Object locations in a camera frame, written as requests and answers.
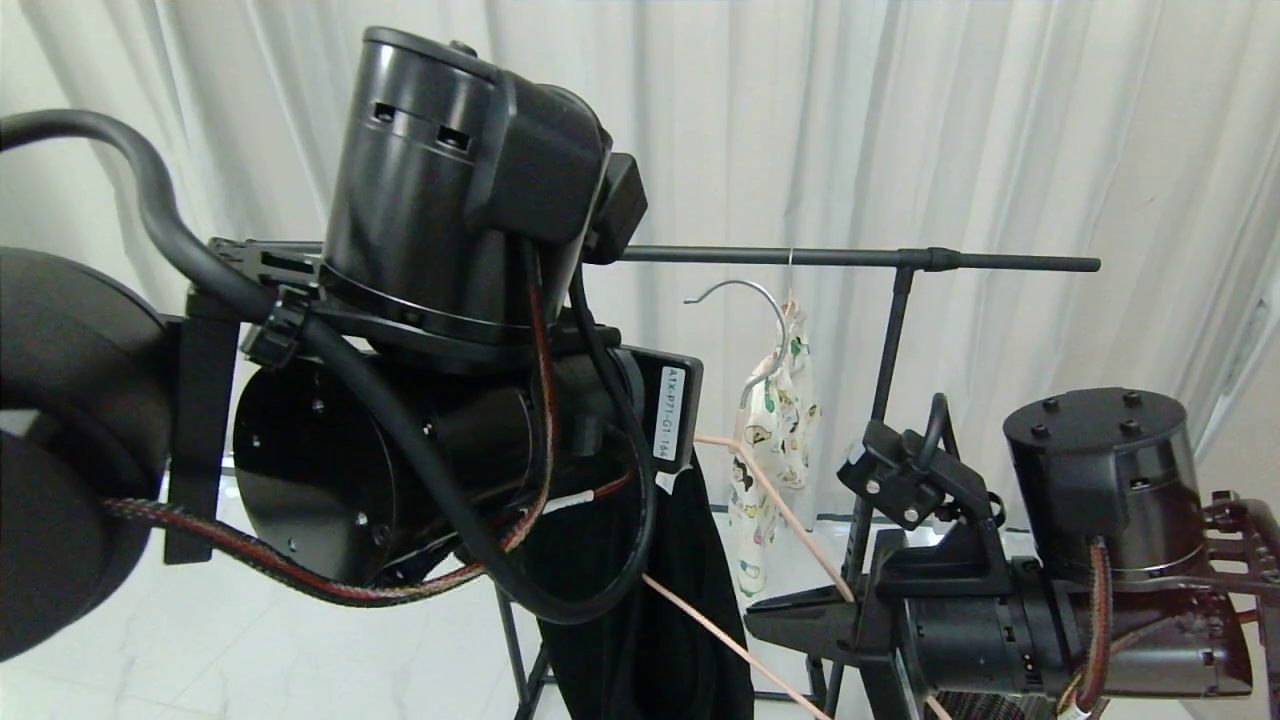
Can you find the black garment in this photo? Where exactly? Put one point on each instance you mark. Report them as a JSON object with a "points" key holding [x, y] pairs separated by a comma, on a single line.
{"points": [[640, 620]]}

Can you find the pink clothes hanger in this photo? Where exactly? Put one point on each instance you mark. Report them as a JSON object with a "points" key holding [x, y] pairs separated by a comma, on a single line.
{"points": [[778, 520], [790, 275]]}

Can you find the white curtain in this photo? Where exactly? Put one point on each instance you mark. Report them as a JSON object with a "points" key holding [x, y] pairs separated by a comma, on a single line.
{"points": [[900, 120]]}

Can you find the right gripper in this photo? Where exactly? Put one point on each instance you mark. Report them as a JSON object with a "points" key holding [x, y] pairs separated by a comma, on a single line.
{"points": [[980, 640]]}

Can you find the black clothes rack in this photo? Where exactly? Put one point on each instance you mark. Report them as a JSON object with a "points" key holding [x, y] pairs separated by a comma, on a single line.
{"points": [[800, 256]]}

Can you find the cream printed garment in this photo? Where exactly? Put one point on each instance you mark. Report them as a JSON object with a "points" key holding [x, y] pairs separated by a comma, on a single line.
{"points": [[775, 440]]}

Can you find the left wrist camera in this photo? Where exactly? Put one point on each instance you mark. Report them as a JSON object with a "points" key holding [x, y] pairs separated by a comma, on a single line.
{"points": [[618, 210]]}

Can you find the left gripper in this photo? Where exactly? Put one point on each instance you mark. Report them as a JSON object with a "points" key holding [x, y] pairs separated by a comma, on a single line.
{"points": [[330, 470]]}

